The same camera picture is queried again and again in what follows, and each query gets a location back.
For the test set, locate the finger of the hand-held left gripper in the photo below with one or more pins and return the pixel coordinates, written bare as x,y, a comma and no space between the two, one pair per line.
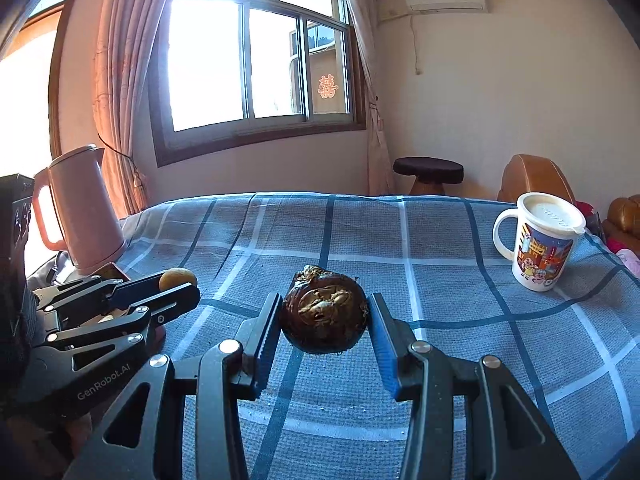
135,287
175,300

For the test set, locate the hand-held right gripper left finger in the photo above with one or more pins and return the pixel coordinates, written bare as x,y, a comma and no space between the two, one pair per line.
267,340

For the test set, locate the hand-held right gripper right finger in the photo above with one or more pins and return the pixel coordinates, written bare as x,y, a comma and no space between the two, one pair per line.
382,345

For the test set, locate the small brown round fruit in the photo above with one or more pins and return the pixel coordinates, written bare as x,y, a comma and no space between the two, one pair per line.
176,278

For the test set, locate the dark shrivelled round fruit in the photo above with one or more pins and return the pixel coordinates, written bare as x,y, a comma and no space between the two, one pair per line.
322,312

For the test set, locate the blue plaid tablecloth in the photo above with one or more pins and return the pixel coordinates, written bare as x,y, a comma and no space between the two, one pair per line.
450,285

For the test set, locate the pink electric kettle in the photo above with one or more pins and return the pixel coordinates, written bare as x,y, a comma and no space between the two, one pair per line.
85,210

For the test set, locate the dark round stool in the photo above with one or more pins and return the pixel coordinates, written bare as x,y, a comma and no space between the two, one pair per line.
427,167

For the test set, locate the white cartoon print mug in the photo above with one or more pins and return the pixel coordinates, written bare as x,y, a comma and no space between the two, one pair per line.
542,255

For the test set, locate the wide pink curtain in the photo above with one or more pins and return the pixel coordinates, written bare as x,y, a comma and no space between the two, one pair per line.
125,85

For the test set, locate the wooden framed bright window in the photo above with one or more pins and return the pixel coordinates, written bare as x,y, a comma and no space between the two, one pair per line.
25,110

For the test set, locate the brown leather armchair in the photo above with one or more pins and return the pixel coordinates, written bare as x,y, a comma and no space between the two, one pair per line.
535,175

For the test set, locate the sliding glass window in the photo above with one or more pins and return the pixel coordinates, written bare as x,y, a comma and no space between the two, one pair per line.
210,60

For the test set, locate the red cloth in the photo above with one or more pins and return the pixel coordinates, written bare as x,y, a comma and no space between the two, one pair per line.
589,215

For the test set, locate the narrow pale curtain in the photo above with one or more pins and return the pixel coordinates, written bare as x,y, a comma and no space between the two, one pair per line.
370,85

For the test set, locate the red window decal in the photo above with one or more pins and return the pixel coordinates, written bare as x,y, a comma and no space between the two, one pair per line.
327,86

